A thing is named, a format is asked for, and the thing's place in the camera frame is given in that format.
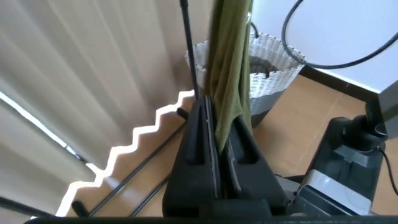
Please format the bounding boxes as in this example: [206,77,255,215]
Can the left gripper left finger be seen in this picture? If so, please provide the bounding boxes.
[162,95,222,217]

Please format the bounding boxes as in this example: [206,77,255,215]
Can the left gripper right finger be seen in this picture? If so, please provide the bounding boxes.
[221,114,289,215]

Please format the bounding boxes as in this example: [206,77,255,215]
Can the green garment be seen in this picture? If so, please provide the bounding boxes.
[203,0,254,154]

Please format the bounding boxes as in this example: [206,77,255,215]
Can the white laundry basket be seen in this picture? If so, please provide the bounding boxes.
[185,21,307,128]

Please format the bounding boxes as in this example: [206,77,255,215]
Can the black clothes rack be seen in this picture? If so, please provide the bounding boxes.
[0,0,200,218]

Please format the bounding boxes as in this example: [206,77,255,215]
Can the white curtain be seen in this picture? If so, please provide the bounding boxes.
[0,0,215,218]

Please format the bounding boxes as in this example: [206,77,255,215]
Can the black cable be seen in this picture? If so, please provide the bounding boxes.
[379,147,398,197]
[281,0,398,70]

